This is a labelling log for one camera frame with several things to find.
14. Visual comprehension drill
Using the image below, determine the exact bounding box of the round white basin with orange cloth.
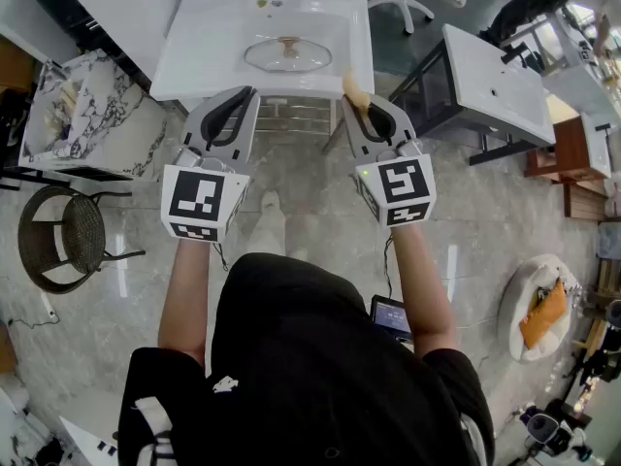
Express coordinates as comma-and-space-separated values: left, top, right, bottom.
497, 253, 581, 363

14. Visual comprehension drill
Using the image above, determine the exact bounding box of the white ceramic sink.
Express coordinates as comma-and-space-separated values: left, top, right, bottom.
149, 0, 376, 103

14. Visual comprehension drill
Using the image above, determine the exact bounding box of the reddish wooden cabinet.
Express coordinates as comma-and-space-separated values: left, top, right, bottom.
523, 114, 610, 220

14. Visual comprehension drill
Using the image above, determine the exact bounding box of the glass lid copper handle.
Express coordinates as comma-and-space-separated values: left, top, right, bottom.
243, 35, 334, 75

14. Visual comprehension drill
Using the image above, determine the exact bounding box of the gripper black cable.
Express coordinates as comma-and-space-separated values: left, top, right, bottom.
211, 240, 230, 273
382, 233, 396, 306

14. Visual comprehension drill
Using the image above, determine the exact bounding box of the black white robot device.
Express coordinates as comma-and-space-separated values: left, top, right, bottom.
519, 399, 594, 461

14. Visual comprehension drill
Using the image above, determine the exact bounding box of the white harness strap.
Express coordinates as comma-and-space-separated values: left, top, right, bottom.
459, 414, 488, 466
131, 394, 175, 466

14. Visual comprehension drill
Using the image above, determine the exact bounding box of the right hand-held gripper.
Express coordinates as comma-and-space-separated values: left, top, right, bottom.
341, 94, 436, 229

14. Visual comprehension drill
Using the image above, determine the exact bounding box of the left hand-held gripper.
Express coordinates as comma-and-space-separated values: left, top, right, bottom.
160, 84, 262, 243

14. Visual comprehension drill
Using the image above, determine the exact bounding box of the white office chair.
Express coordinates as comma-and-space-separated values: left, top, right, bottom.
358, 0, 482, 36

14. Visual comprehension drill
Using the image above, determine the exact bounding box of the white power strip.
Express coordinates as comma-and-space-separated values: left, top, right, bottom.
38, 290, 60, 325

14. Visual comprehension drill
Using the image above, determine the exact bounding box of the person's left forearm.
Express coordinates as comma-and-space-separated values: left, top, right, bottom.
157, 233, 215, 364

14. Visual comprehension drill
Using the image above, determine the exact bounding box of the orange cushion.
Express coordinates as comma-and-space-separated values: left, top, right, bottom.
518, 279, 570, 350

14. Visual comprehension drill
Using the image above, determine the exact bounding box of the person's black shirt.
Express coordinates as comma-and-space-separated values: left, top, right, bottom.
117, 252, 496, 466

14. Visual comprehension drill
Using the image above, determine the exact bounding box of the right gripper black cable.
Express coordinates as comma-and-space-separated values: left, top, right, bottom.
382, 233, 396, 306

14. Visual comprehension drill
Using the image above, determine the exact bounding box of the yellow sponge piece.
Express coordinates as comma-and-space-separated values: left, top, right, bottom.
341, 64, 373, 117

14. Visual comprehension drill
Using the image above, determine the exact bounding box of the small black monitor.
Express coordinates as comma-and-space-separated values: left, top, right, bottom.
371, 293, 414, 344

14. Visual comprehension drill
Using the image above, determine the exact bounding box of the dark wicker chair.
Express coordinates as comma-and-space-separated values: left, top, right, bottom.
17, 184, 147, 294

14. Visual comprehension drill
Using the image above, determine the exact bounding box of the person's right forearm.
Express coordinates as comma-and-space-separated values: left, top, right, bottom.
387, 220, 458, 359

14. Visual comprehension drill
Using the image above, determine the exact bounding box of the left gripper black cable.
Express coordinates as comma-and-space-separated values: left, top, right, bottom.
211, 240, 230, 273

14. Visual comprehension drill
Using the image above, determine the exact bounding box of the marble pattern table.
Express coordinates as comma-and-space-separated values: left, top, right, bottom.
18, 49, 169, 182

